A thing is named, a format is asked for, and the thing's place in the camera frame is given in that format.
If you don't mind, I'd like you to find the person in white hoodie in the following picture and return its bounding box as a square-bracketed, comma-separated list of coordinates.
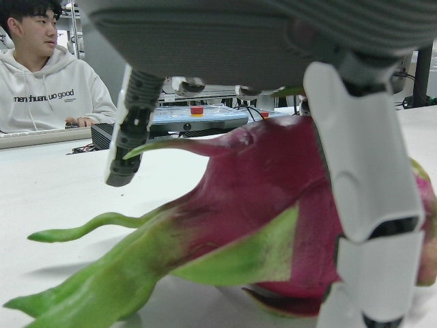
[0, 0, 119, 135]

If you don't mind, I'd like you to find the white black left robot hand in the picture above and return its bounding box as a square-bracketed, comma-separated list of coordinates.
[78, 0, 437, 328]

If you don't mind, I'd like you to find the teach pendant with red button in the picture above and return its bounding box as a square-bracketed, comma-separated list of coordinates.
[149, 103, 251, 135]

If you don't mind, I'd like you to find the red black wire bundle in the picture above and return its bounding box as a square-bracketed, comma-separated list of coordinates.
[66, 142, 99, 156]

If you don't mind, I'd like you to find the black monitor pole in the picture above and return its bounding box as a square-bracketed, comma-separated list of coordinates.
[410, 44, 435, 109]

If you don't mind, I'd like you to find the red dragon fruit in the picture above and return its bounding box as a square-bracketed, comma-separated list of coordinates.
[3, 115, 437, 328]

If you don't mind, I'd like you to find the black ribbed computer box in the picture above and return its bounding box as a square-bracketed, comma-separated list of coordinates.
[89, 122, 116, 152]

